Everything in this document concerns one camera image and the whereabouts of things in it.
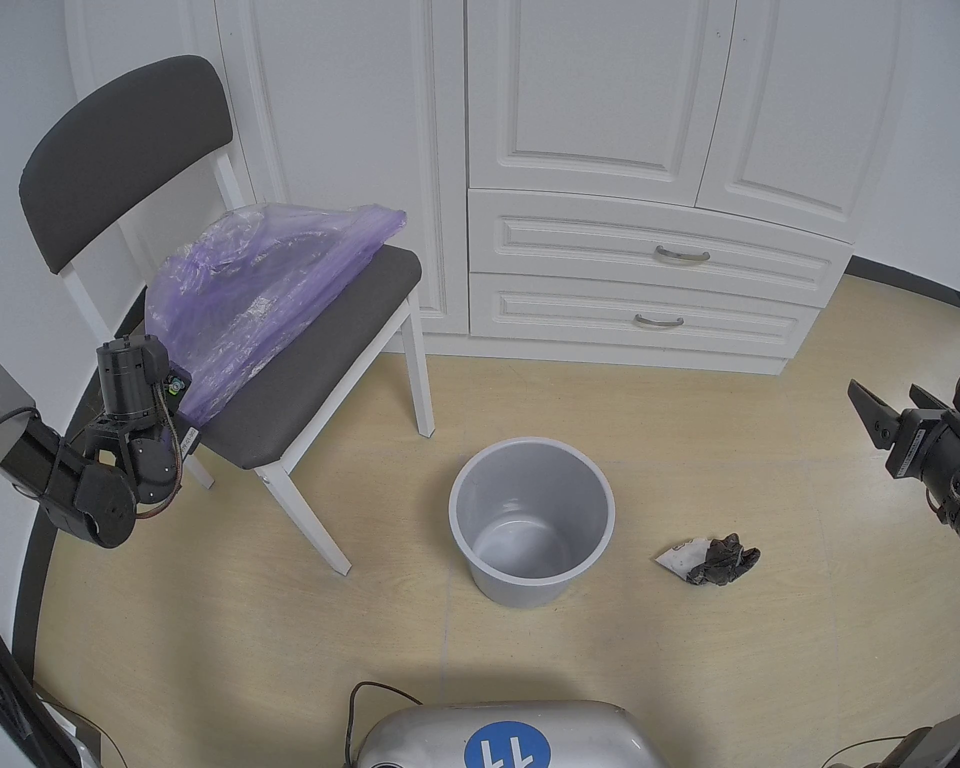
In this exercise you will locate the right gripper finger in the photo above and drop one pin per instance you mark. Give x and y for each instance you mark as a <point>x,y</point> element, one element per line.
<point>879,420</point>
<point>930,400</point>

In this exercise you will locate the purple plastic bag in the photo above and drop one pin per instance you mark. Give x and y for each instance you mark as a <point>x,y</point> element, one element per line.
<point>247,300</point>

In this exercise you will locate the grey trash bin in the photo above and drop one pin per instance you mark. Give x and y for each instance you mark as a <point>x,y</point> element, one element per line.
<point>525,555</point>

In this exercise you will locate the white chair grey seat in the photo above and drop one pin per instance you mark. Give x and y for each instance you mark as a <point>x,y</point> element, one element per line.
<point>315,352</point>

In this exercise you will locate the white wardrobe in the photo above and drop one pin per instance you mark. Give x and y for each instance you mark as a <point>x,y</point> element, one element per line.
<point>600,112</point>

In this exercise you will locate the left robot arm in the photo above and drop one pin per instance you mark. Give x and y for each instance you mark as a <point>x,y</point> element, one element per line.
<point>90,487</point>

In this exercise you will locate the black plastic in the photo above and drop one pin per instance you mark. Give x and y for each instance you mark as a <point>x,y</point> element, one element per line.
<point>724,562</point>

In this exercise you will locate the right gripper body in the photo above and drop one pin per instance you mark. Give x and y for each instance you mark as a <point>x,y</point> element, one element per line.
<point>930,450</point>

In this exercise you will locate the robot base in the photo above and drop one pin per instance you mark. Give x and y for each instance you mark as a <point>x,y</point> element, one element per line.
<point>525,720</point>

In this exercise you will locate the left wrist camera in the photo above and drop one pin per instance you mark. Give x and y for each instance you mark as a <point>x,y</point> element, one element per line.
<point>174,390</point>

